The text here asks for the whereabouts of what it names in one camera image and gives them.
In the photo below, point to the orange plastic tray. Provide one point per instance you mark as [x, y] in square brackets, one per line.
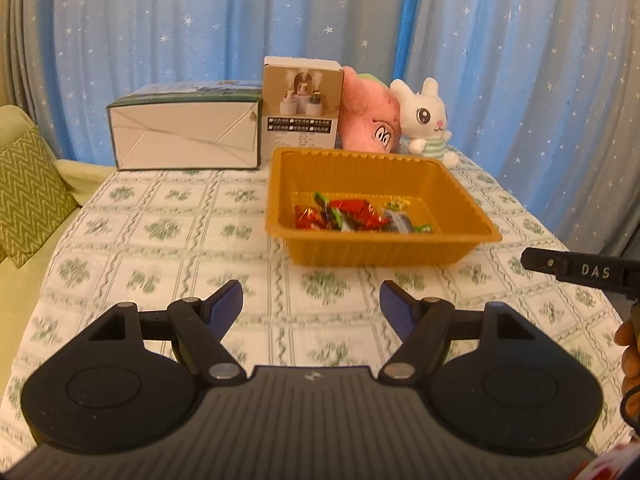
[380, 170]

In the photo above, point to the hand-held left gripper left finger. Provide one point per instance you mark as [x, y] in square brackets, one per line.
[225, 305]

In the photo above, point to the beige product box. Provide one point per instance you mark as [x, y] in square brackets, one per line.
[302, 105]

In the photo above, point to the floral tablecloth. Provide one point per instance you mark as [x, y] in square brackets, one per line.
[175, 240]

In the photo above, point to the person's right hand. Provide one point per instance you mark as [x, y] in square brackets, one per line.
[629, 355]

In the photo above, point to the red white patterned clothing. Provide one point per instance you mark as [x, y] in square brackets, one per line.
[610, 462]

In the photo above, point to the white bunny plush toy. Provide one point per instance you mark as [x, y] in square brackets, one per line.
[425, 115]

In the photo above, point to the green zigzag cushion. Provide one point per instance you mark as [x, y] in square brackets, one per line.
[30, 195]

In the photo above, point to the small green candy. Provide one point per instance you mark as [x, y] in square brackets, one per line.
[321, 199]
[422, 228]

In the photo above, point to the blue star curtain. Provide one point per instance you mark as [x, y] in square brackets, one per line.
[320, 10]

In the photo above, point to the pink plush toy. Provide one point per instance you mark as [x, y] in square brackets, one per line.
[370, 115]

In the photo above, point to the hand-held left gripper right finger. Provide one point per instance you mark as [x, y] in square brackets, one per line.
[397, 305]

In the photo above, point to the white cardboard box green edges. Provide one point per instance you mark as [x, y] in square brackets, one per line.
[185, 135]

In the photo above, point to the light green sofa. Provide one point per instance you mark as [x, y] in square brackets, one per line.
[30, 310]

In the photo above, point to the large red snack packet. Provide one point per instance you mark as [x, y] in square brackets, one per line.
[357, 212]

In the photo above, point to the red foil candy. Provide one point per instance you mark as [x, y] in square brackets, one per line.
[307, 217]

